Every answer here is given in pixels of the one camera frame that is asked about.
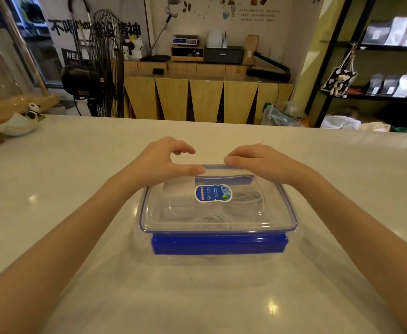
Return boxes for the desk lamp black base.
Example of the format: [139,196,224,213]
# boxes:
[140,0,190,62]

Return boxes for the black bag sealer machine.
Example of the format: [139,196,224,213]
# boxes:
[246,51,291,83]

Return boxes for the clear lid with blue seal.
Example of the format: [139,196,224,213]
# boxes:
[139,164,298,235]

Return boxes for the black bag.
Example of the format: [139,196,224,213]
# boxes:
[377,103,407,128]

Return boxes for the person's left hand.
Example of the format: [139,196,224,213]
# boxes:
[114,136,206,195]

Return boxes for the brown cardboard box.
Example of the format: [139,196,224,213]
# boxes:
[242,34,259,66]

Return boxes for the large white charger block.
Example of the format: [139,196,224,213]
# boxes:
[162,176,197,202]

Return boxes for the white ceramic dish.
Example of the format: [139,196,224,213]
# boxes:
[0,113,39,137]

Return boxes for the clear box with blue clips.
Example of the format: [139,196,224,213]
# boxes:
[134,165,298,256]

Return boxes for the beige bag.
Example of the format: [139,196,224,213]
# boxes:
[359,122,392,133]

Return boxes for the illustrated coffee wall poster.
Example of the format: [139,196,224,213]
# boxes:
[147,0,296,63]

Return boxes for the hanging bag with teddy bear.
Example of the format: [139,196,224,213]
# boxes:
[320,43,358,98]

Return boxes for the glass display case wooden frame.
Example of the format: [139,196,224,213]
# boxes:
[0,0,60,126]

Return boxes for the digital weighing scale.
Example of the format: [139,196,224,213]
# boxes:
[172,34,200,46]

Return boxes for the wooden counter cabinet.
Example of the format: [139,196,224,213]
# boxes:
[123,60,295,125]

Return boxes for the folding metal hand truck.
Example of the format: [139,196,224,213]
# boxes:
[68,0,93,63]

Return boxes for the white paper stand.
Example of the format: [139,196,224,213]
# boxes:
[206,30,228,49]

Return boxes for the black metal shelf rack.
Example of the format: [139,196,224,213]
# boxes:
[304,0,407,128]

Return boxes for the white charging cable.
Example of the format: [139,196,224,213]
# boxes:
[193,212,235,231]
[229,190,266,215]

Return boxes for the small wooden shelf box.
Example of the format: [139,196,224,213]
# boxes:
[171,45,204,62]

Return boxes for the person's left forearm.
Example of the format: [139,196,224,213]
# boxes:
[0,170,148,334]

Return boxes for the black printer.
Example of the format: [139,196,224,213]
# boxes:
[203,45,244,65]

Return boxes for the person's right hand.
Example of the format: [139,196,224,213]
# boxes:
[223,143,315,186]

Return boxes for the white bottle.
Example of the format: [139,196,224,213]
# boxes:
[123,37,144,60]

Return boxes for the black floor fan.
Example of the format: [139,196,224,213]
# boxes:
[61,9,125,118]

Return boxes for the small panda figurine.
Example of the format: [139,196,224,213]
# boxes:
[25,102,46,121]

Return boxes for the person's right forearm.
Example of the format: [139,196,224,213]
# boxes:
[293,168,407,334]

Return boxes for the white plastic bag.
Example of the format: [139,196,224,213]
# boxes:
[320,114,362,130]

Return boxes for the clear plastic bag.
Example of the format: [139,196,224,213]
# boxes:
[259,102,308,128]

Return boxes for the rows of coffee bags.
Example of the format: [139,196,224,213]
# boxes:
[362,15,407,100]

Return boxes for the grey banner black lettering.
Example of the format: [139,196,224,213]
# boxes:
[36,0,152,87]

